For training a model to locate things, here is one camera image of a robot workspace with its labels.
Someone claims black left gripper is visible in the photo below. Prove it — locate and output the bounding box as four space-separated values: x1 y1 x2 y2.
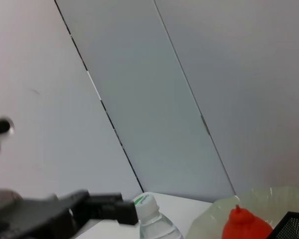
0 190 123 239

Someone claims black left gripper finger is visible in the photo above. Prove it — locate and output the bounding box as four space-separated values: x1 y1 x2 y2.
89 201 139 226

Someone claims clear water bottle green label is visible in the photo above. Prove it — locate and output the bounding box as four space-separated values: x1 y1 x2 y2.
132 191 184 239

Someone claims red-orange toy orange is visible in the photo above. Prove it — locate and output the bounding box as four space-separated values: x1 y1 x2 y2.
221 204 274 239

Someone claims pale green glass fruit bowl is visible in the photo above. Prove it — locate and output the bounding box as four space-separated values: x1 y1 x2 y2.
186 186 299 239

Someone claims black mesh pen holder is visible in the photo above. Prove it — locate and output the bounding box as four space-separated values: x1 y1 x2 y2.
273 211 299 239

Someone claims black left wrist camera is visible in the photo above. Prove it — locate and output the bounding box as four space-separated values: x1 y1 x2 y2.
0 114 15 155

